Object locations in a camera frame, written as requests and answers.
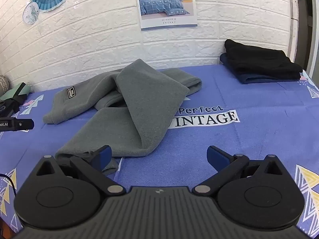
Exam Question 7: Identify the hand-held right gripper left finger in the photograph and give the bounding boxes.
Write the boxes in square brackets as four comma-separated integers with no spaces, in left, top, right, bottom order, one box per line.
[36,145,126,196]

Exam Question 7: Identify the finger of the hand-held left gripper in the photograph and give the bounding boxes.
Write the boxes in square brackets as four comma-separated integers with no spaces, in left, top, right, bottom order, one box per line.
[10,119,35,131]

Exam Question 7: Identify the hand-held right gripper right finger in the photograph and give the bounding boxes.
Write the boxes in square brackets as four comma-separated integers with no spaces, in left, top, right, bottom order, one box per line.
[192,146,285,195]

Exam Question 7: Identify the grey fleece pants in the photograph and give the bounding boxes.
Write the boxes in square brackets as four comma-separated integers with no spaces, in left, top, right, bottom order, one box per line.
[43,58,203,176]

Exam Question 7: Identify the folded navy pants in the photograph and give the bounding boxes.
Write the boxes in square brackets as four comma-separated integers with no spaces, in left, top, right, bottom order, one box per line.
[219,53,299,84]

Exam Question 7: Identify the folded black pants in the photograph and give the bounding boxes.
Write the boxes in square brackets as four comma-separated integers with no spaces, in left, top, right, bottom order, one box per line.
[224,39,303,80]

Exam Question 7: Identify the black bag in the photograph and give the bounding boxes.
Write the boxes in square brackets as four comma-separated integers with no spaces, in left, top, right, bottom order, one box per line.
[0,99,24,118]

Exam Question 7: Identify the patterned pillow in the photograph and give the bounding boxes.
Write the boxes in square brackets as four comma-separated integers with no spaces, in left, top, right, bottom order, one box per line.
[0,75,10,96]

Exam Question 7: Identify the blue printed bedsheet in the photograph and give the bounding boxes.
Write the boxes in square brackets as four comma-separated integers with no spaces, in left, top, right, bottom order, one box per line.
[0,63,319,239]

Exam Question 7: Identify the small clear paper fan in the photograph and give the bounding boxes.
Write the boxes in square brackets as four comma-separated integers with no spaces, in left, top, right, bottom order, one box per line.
[22,2,40,25]

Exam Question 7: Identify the black cable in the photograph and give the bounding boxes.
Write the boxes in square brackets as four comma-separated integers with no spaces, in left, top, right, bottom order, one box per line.
[0,173,17,198]

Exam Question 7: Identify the bedding wall poster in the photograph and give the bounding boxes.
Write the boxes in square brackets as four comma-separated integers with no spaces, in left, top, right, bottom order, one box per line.
[135,0,198,31]

